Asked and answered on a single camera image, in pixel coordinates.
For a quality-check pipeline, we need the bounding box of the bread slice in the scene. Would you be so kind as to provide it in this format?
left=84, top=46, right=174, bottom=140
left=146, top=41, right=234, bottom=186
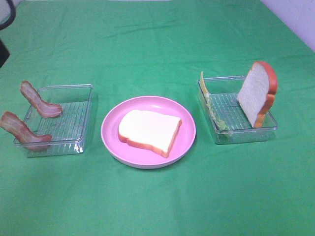
left=237, top=61, right=278, bottom=128
left=118, top=110, right=182, bottom=158

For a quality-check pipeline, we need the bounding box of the green lettuce leaf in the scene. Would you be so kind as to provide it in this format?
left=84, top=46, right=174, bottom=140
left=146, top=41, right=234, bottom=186
left=205, top=92, right=231, bottom=144

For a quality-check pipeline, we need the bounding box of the bacon strip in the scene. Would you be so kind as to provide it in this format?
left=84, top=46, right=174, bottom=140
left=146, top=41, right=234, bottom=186
left=20, top=80, right=63, bottom=118
left=0, top=111, right=52, bottom=151

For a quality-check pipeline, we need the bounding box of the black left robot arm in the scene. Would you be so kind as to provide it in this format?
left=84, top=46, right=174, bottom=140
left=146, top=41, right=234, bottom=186
left=0, top=40, right=10, bottom=67

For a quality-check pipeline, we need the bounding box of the green tablecloth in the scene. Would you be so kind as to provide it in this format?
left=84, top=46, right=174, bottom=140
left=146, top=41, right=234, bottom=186
left=0, top=0, right=315, bottom=236

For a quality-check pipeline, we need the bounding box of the pink round plate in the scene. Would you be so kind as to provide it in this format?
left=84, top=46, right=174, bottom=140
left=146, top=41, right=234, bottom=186
left=100, top=96, right=196, bottom=169

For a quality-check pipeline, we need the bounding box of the yellow cheese slice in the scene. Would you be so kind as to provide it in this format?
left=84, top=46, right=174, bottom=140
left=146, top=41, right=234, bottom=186
left=199, top=71, right=210, bottom=103

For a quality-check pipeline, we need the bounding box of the right clear plastic tray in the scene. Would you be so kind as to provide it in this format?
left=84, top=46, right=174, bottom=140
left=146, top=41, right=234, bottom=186
left=198, top=75, right=277, bottom=144

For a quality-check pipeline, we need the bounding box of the clear plastic tray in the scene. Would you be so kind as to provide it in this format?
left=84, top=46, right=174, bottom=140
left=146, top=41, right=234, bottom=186
left=198, top=75, right=277, bottom=144
left=14, top=84, right=94, bottom=157

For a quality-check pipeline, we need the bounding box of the left clear plastic tray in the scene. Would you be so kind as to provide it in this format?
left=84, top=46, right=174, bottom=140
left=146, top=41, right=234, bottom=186
left=14, top=84, right=94, bottom=157

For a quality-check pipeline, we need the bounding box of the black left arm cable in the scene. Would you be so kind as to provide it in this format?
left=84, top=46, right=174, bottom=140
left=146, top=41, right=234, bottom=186
left=0, top=0, right=17, bottom=31

